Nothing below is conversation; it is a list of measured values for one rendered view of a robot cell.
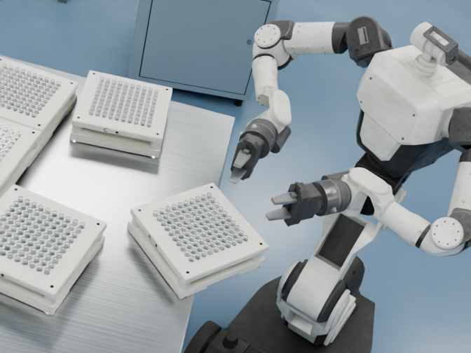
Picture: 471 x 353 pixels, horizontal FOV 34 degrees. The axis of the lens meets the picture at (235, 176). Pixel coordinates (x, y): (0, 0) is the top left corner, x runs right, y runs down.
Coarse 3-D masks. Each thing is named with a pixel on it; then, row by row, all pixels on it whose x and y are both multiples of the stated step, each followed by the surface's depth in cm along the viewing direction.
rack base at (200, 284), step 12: (132, 228) 185; (144, 240) 183; (156, 252) 181; (156, 264) 180; (168, 264) 179; (240, 264) 184; (252, 264) 185; (168, 276) 177; (216, 276) 180; (228, 276) 182; (192, 288) 175; (204, 288) 178
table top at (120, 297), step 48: (48, 144) 204; (192, 144) 218; (48, 192) 191; (96, 192) 195; (144, 192) 199; (96, 288) 172; (144, 288) 175; (0, 336) 158; (48, 336) 160; (96, 336) 163; (144, 336) 166
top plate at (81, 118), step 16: (96, 80) 218; (128, 80) 222; (80, 96) 211; (112, 96) 214; (160, 96) 219; (80, 112) 206; (128, 112) 211; (160, 112) 214; (96, 128) 204; (112, 128) 204; (128, 128) 205; (144, 128) 207; (160, 128) 208
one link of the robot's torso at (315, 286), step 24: (336, 216) 221; (360, 216) 220; (336, 240) 225; (360, 240) 218; (312, 264) 221; (336, 264) 225; (288, 288) 222; (312, 288) 220; (336, 288) 220; (312, 312) 222
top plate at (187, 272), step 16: (192, 192) 192; (208, 192) 194; (144, 208) 184; (224, 208) 191; (144, 224) 180; (160, 224) 181; (208, 224) 185; (224, 224) 186; (240, 224) 188; (160, 240) 178; (256, 240) 185; (176, 256) 175; (208, 256) 177; (224, 256) 178; (240, 256) 180; (176, 272) 173; (192, 272) 172; (208, 272) 175
